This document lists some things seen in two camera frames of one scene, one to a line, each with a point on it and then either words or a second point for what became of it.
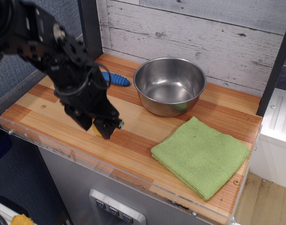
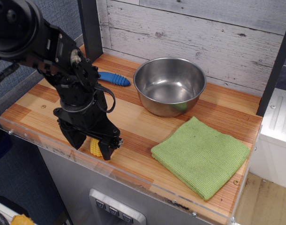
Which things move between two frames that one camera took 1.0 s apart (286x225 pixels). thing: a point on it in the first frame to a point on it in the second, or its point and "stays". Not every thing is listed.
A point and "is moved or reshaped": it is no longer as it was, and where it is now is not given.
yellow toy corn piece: x=96 y=131 is moved or reshaped
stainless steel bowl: x=169 y=86 stays
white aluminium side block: x=272 y=160 stays
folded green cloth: x=201 y=157 stays
